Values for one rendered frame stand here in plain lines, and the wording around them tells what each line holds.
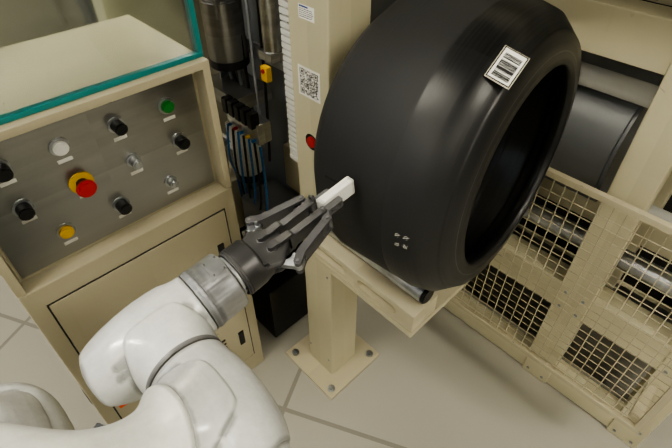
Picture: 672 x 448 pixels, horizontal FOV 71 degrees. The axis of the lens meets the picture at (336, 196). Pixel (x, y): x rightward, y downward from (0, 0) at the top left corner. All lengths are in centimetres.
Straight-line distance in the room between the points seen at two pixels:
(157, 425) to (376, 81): 54
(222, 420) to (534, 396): 166
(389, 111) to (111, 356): 49
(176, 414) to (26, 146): 72
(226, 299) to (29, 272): 70
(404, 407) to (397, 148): 135
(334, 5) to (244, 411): 75
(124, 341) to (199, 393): 14
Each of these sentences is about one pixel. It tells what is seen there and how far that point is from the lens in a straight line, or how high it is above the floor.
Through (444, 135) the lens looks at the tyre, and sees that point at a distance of 70.
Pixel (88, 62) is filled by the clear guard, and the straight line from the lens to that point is 106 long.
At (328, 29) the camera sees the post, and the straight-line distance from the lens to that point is 101.
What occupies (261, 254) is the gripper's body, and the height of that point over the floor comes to 123.
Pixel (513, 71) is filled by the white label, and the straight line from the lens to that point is 73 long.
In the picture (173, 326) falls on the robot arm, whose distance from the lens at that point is 61.
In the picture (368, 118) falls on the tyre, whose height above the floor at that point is 134.
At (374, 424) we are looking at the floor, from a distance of 189.
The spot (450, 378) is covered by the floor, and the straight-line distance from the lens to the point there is 201.
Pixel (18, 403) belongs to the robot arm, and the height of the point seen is 100.
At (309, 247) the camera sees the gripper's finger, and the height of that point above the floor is 123.
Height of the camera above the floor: 173
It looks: 41 degrees down
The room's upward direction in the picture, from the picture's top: straight up
